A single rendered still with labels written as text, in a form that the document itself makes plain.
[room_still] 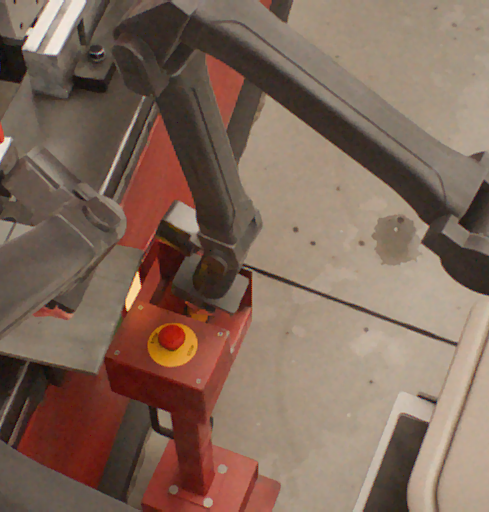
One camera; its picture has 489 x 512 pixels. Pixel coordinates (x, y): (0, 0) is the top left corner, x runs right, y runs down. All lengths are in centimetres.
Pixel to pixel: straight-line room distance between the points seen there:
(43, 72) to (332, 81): 74
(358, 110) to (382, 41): 211
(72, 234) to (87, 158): 62
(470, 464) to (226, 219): 55
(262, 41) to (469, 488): 42
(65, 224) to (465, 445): 39
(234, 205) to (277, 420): 109
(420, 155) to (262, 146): 177
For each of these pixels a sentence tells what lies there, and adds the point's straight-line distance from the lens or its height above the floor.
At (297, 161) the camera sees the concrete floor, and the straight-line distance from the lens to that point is 256.
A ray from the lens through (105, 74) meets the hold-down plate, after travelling 150.
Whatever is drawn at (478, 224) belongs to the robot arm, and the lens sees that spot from 86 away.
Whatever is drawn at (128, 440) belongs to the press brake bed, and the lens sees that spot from 206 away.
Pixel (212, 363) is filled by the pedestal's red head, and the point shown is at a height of 78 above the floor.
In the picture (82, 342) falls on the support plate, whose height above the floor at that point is 100.
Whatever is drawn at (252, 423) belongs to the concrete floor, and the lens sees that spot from 212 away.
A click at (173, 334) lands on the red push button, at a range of 130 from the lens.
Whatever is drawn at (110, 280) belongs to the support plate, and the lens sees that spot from 112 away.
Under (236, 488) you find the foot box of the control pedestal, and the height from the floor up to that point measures 12.
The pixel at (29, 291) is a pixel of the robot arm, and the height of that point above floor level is 138.
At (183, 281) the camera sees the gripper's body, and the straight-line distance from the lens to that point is 132.
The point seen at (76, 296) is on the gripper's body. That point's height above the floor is 110.
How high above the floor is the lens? 193
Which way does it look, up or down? 55 degrees down
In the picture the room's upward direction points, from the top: straight up
